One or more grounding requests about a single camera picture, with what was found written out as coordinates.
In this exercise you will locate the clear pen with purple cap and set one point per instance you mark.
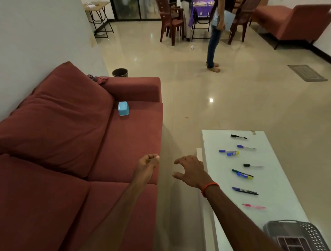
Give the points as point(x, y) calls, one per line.
point(245, 147)

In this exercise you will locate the person's right thumb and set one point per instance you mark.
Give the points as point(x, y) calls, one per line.
point(179, 174)

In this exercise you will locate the yellow and blue marker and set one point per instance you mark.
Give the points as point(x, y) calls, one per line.
point(244, 176)
point(233, 153)

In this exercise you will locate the orange wrist band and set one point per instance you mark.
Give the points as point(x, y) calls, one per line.
point(210, 188)

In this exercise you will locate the blue plastic container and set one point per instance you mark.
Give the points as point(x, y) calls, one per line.
point(123, 108)

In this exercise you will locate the person's left forearm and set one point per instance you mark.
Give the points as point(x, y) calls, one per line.
point(121, 212)

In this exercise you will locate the clear pen with blue cap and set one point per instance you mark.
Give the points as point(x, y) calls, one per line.
point(226, 151)

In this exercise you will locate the person's left fingers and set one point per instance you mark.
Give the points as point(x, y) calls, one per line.
point(152, 158)

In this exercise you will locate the pale blue folder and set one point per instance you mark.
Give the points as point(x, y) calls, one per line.
point(224, 19)

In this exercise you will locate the red fabric sofa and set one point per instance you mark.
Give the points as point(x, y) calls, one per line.
point(77, 155)

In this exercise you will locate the pink pen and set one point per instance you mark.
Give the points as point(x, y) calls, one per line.
point(253, 206)

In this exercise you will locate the brown plastic chair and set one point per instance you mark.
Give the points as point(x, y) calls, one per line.
point(243, 18)
point(169, 20)

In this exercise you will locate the glass sliding door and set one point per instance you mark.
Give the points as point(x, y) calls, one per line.
point(134, 9)

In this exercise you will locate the short black pen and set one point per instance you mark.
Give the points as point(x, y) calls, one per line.
point(238, 136)

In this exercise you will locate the dark green pen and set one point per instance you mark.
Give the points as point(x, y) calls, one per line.
point(238, 171)

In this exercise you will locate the dark brown waste bin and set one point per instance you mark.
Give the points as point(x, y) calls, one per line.
point(120, 73)

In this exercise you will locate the table with purple cloth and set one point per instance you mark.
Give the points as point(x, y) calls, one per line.
point(200, 10)

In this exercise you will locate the person's left hand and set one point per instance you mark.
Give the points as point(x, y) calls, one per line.
point(144, 170)

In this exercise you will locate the grey plastic basket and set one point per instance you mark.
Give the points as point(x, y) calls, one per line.
point(297, 235)

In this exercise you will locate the grey door mat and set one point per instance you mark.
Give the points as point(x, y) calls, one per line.
point(307, 73)

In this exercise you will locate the small wooden folding table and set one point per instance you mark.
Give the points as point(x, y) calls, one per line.
point(97, 7)

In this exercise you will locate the clear pen with black cap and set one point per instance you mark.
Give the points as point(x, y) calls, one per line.
point(252, 165)

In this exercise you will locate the orange upholstered sofa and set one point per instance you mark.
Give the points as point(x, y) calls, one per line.
point(292, 20)

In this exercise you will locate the dark blue pen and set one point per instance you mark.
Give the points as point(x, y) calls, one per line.
point(244, 191)

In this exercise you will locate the person's right hand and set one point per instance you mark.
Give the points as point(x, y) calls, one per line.
point(195, 173)

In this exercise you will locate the person's right forearm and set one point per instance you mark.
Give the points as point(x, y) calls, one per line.
point(238, 219)

